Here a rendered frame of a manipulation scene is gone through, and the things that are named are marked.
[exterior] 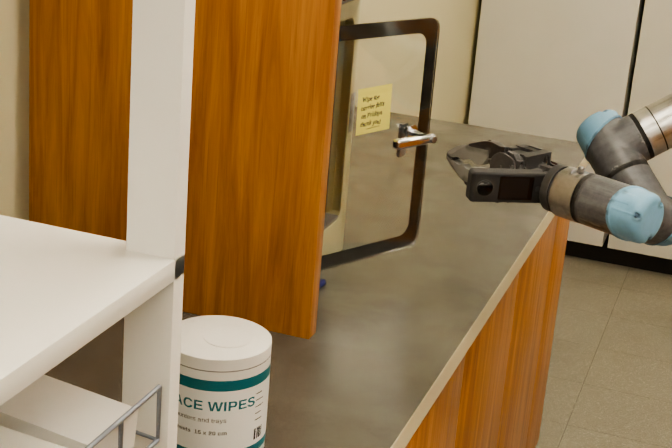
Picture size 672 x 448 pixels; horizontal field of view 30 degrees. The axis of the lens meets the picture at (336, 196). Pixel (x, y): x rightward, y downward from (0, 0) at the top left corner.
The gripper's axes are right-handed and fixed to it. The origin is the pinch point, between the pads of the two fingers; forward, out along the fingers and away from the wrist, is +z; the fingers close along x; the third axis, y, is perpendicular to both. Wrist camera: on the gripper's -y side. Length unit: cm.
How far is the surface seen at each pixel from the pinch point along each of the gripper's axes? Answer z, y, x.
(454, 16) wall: 179, 206, -22
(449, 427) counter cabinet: -2.1, 5.2, -48.0
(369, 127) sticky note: 13.8, -4.5, 1.9
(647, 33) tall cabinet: 135, 266, -24
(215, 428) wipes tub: -19, -60, -21
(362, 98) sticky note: 13.8, -6.7, 6.9
